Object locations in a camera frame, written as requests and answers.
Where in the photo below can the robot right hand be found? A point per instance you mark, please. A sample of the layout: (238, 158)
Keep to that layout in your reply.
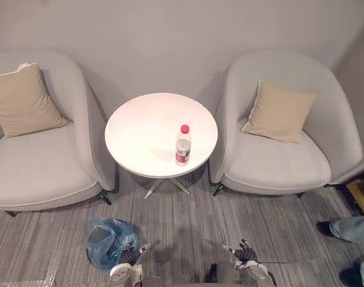
(244, 251)

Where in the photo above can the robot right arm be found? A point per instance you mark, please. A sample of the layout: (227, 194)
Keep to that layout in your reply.
(253, 273)

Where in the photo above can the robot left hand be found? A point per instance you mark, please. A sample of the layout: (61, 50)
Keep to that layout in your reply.
(132, 254)

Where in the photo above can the person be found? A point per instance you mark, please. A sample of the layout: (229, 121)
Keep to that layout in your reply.
(347, 239)

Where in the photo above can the grey upholstered armchair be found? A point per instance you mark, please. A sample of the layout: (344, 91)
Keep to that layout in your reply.
(47, 161)
(277, 167)

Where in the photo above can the yellow wooden object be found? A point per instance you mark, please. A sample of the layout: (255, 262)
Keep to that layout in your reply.
(361, 191)

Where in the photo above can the round white tea table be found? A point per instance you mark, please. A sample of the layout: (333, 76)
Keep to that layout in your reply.
(146, 134)

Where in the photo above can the clear red-capped water bottle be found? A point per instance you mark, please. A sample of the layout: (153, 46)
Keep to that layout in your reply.
(183, 148)

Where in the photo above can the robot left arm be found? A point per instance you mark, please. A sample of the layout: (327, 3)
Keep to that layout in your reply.
(125, 273)

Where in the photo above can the small bin with blue bag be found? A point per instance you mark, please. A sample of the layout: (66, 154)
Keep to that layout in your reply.
(108, 242)

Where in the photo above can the beige throw cushion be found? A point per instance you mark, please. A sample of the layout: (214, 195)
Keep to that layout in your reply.
(280, 113)
(23, 101)

